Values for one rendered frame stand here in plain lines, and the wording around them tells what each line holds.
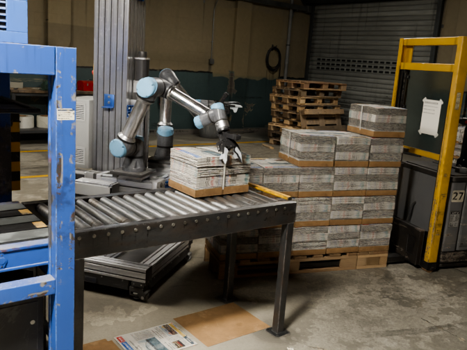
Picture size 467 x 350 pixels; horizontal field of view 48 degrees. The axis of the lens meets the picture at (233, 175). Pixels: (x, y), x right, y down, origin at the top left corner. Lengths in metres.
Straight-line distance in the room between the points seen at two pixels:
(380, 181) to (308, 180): 0.63
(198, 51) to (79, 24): 2.56
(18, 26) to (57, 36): 7.75
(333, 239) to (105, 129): 1.90
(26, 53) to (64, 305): 0.94
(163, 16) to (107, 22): 7.21
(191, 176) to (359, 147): 1.62
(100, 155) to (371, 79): 8.69
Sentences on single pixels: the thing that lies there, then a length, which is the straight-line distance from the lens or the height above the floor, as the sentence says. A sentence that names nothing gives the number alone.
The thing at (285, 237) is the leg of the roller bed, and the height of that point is 0.60.
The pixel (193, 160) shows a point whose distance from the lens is 2.86.
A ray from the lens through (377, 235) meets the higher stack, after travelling 4.39.
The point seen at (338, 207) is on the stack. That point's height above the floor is 0.52.
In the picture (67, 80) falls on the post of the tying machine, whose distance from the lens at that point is 1.95.
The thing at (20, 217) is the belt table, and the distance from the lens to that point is 2.52.
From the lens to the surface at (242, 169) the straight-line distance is 3.03.
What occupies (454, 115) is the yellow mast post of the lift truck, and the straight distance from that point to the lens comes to 4.32.
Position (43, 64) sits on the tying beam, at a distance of 1.93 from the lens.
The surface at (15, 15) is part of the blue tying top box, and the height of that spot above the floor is 1.65.
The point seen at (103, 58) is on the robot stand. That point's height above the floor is 1.51.
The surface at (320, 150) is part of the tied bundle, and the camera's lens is 3.93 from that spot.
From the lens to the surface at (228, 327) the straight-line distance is 3.26.
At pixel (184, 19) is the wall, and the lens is 11.06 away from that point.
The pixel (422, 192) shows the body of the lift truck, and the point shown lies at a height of 0.58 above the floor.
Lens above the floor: 1.53
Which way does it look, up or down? 12 degrees down
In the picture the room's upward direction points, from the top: 4 degrees clockwise
